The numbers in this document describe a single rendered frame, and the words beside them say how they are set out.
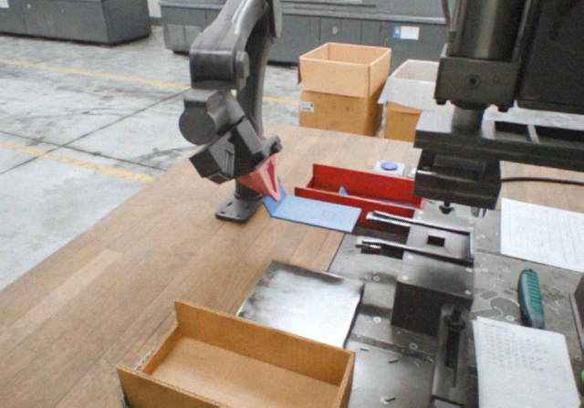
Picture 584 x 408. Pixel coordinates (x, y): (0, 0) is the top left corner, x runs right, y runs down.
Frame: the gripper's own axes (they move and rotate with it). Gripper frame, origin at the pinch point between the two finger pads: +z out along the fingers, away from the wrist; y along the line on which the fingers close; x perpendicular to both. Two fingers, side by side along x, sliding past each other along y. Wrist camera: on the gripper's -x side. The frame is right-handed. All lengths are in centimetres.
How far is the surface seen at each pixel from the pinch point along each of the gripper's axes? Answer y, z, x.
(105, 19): -442, -173, 472
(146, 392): -2.9, 3.6, -36.8
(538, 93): 42.3, -3.7, -7.5
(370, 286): 10.8, 18.4, -5.1
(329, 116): -82, 37, 213
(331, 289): 7.5, 13.8, -10.3
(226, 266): -9.8, 5.8, -9.3
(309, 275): 3.8, 11.7, -8.3
